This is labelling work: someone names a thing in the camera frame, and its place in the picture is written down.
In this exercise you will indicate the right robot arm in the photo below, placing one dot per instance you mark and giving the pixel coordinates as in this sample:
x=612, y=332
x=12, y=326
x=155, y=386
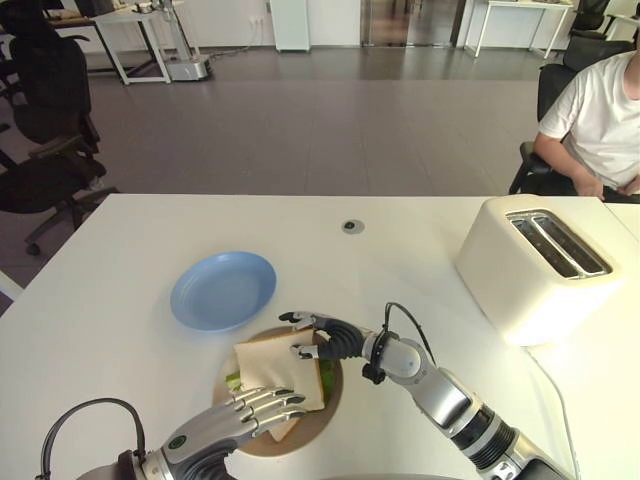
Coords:
x=450, y=400

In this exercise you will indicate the blue round plate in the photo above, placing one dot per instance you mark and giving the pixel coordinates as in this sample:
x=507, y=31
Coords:
x=222, y=292

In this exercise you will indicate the white wheeled robot stand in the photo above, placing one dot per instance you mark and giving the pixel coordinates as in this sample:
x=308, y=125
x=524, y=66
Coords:
x=187, y=67

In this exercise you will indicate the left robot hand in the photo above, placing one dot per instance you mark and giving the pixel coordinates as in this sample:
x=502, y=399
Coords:
x=210, y=425

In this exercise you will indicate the bread slice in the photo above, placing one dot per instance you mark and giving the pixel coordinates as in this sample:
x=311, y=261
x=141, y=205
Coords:
x=275, y=370
x=285, y=429

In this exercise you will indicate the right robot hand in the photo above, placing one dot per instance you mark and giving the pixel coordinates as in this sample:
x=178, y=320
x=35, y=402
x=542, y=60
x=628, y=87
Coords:
x=345, y=340

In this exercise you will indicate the cream toaster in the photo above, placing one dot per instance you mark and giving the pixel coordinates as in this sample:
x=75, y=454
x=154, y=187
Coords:
x=520, y=295

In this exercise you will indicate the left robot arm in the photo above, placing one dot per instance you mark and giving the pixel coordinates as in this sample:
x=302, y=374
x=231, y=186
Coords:
x=142, y=465

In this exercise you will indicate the green lettuce leaf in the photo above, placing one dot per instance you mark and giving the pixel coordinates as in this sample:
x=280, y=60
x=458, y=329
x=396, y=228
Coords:
x=328, y=377

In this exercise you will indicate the person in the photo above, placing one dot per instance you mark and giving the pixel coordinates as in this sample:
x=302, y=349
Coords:
x=600, y=115

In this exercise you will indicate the tan round plate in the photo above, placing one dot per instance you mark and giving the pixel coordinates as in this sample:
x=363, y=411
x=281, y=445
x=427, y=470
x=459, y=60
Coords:
x=315, y=425

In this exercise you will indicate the black office chair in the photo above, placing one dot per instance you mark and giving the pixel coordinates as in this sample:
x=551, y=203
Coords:
x=47, y=100
x=550, y=90
x=592, y=17

